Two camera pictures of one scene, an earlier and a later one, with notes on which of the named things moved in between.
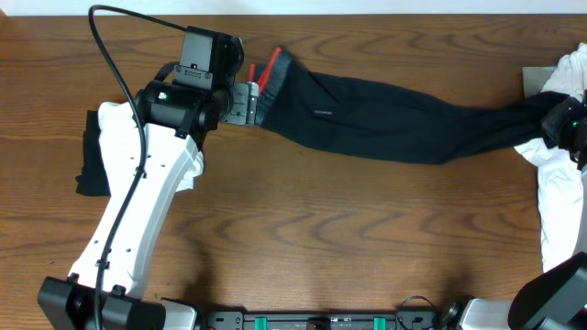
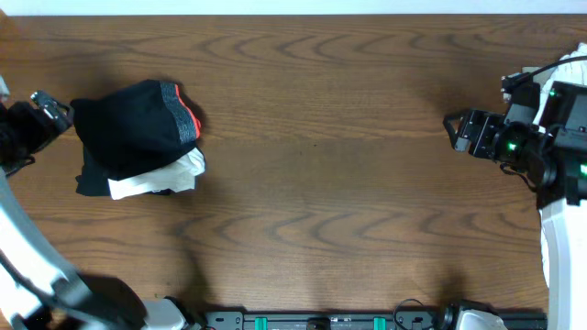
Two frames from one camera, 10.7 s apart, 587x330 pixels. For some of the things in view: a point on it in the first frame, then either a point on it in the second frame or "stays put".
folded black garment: x=93 y=180 stays put
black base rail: x=402 y=320 stays put
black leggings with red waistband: x=342 y=118 -> x=130 y=128
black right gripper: x=555 y=120 -> x=488 y=122
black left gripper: x=242 y=104 -> x=37 y=137
